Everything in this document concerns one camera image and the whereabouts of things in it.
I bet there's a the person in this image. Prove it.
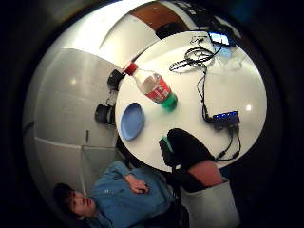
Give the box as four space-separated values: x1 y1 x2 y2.
51 160 180 228

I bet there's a black hub with blue lights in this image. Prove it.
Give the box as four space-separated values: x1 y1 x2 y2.
205 110 241 129

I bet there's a blue plate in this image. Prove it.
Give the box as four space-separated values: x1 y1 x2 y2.
120 102 146 142

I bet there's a red-capped plastic soda bottle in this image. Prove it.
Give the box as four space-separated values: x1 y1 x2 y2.
123 61 179 113

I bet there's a black round device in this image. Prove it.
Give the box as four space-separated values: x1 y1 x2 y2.
94 104 116 125

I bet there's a clear plastic bag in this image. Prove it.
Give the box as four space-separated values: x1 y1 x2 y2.
217 47 245 72

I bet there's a black chair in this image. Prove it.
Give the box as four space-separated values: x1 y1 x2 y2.
154 21 188 41

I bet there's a brown wooden door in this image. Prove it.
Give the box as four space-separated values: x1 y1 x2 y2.
128 0 188 31

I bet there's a black cable with plug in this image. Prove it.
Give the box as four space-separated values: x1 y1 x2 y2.
225 125 242 162
215 126 236 161

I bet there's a thin black cable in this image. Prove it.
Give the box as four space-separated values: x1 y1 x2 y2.
196 66 212 121

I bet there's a coiled black cable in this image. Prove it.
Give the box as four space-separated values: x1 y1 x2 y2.
168 46 220 72

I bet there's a small black wire piece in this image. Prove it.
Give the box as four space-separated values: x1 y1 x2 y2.
189 35 205 46

